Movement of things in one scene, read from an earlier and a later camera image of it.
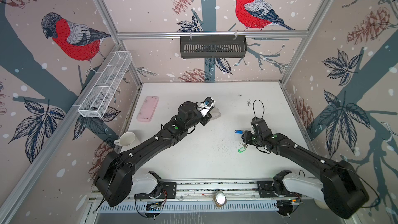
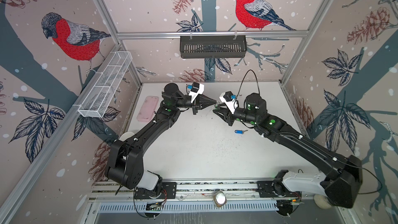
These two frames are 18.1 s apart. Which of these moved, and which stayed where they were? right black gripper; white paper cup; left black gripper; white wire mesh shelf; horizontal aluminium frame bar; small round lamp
Moved: right black gripper; left black gripper
Stayed: horizontal aluminium frame bar; white wire mesh shelf; white paper cup; small round lamp
